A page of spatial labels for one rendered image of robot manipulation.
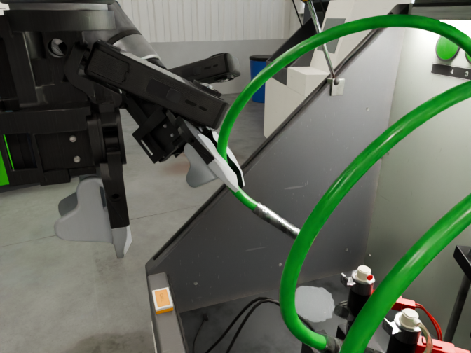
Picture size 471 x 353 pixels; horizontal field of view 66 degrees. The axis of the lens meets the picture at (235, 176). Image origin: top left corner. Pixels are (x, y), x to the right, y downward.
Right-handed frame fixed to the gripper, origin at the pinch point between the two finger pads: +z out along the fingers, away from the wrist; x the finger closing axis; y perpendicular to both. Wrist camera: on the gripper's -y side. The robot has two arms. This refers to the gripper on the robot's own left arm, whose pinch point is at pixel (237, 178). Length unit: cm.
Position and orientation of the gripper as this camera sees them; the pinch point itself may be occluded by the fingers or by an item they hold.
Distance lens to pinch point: 50.3
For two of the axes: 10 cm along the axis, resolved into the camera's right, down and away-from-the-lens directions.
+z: 6.1, 7.9, -0.4
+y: -7.4, 5.9, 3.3
